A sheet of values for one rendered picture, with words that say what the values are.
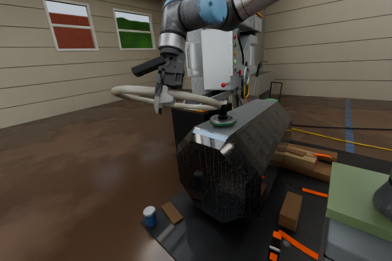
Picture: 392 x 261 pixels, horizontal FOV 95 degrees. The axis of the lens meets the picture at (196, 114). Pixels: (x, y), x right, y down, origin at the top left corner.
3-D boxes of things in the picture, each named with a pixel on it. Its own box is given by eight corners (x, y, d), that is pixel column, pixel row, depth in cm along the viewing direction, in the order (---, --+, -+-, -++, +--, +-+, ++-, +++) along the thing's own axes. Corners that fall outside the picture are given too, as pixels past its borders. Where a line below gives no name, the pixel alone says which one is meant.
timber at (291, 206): (294, 232, 140) (296, 220, 136) (278, 225, 147) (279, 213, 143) (301, 207, 162) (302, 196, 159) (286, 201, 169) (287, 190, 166)
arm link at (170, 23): (179, -10, 55) (157, 0, 61) (174, 29, 55) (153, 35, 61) (197, 8, 63) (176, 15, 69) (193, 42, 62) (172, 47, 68)
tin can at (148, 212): (151, 215, 165) (150, 204, 162) (159, 220, 159) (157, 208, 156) (143, 223, 158) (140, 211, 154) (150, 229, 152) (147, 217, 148)
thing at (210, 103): (161, 106, 117) (162, 102, 117) (235, 113, 93) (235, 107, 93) (84, 91, 74) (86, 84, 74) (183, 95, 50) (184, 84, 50)
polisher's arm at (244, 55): (238, 82, 208) (238, 36, 194) (259, 82, 197) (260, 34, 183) (212, 95, 148) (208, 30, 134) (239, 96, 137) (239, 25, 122)
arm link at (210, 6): (230, -8, 55) (197, 4, 63) (210, -18, 47) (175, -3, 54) (231, 25, 58) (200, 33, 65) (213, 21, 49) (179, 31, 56)
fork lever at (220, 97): (221, 90, 165) (221, 85, 164) (242, 91, 156) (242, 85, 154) (178, 109, 108) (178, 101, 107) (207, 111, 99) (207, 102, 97)
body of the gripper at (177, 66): (180, 87, 57) (185, 50, 58) (153, 83, 57) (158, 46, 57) (181, 91, 65) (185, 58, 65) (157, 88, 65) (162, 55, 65)
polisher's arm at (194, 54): (180, 69, 232) (178, 49, 225) (198, 67, 256) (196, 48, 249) (229, 68, 183) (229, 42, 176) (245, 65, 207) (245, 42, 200)
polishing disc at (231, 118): (214, 125, 135) (214, 123, 134) (206, 117, 155) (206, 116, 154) (241, 121, 139) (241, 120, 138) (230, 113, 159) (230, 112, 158)
